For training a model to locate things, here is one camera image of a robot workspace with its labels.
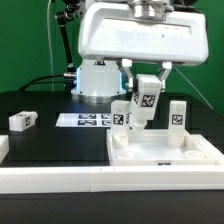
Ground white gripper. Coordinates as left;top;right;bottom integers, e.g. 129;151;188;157
78;2;209;92

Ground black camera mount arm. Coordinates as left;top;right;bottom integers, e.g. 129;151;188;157
54;0;81;81

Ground white square table top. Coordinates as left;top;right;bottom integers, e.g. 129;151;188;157
107;129;217;166

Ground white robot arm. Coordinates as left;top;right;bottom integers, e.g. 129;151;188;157
65;0;208;102

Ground white thin cable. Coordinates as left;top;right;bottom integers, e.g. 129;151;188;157
46;0;56;92

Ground white sheet with markers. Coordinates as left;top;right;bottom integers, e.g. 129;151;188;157
56;113;112;128

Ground black cables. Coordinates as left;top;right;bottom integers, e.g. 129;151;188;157
18;73;76;93

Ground white U-shaped fence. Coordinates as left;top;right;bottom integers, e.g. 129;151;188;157
0;135;224;194

